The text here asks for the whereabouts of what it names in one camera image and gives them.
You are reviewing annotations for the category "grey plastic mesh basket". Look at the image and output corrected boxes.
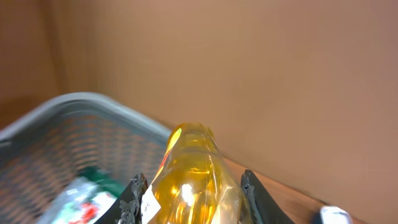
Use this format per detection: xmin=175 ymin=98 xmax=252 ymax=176
xmin=1 ymin=92 xmax=170 ymax=223

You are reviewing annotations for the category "green 3M gloves package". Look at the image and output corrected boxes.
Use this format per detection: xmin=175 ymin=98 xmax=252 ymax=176
xmin=37 ymin=167 xmax=125 ymax=224

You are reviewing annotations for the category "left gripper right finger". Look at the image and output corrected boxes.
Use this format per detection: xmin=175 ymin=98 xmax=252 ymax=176
xmin=241 ymin=169 xmax=294 ymax=224

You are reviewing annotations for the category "white barcode scanner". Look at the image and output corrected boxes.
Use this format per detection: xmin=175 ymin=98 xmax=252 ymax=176
xmin=311 ymin=206 xmax=353 ymax=224

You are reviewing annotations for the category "yellow liquid bottle silver cap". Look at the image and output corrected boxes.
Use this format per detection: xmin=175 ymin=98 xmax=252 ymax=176
xmin=141 ymin=123 xmax=252 ymax=224

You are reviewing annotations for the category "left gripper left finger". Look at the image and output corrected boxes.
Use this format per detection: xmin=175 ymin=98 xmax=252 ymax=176
xmin=95 ymin=173 xmax=148 ymax=224

